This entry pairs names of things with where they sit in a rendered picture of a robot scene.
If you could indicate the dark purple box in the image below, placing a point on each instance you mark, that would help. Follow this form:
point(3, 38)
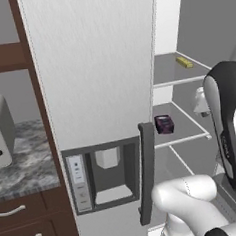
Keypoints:
point(164, 124)

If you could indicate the white fridge door with dispenser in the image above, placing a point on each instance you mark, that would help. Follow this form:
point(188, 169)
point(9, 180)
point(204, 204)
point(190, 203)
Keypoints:
point(96, 75)

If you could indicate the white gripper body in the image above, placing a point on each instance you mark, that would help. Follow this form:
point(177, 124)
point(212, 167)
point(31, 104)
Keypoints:
point(200, 100)

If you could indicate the brown wooden cabinet frame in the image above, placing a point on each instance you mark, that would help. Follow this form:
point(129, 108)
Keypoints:
point(37, 89)

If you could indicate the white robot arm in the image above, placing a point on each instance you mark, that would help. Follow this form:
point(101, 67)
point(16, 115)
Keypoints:
point(225, 115)

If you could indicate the brown wooden drawer front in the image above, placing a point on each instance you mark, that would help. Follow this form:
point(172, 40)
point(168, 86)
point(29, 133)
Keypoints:
point(30, 208)
point(39, 235)

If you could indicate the white open fridge body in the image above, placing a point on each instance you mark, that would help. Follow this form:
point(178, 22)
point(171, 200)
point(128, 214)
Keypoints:
point(199, 23)

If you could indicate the white toaster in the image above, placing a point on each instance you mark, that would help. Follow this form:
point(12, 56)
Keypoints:
point(0, 132)

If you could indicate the yellow butter stick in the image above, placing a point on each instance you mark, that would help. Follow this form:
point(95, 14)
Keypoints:
point(184, 62)

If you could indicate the grey glass fridge shelf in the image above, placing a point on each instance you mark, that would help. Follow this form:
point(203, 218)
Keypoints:
point(173, 69)
point(184, 125)

